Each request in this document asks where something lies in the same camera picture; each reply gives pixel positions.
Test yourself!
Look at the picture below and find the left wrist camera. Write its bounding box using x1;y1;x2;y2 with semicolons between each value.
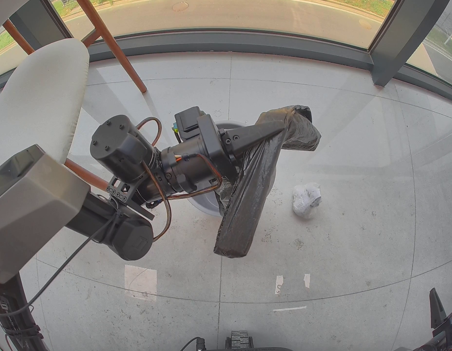
174;106;207;142

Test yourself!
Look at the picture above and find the crumpled white paper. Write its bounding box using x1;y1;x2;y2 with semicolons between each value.
292;182;323;219

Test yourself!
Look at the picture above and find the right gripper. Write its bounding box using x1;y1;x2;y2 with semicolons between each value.
429;269;452;344

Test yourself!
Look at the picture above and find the white cushioned wooden chair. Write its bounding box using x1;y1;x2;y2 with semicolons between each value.
0;0;148;197

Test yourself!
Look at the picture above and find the window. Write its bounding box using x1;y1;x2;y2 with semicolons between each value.
0;0;452;106

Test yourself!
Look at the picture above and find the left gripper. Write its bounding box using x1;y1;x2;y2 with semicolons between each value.
157;113;286;195

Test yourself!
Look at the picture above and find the black cable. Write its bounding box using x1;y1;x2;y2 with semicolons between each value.
179;336;206;351
0;211;120;328

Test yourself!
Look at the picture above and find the white trash bin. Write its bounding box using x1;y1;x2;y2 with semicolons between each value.
189;121;278;217

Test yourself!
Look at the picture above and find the black plastic bag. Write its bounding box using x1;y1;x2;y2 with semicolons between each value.
213;104;322;259

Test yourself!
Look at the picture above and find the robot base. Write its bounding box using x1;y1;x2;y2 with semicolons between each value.
211;329;295;351

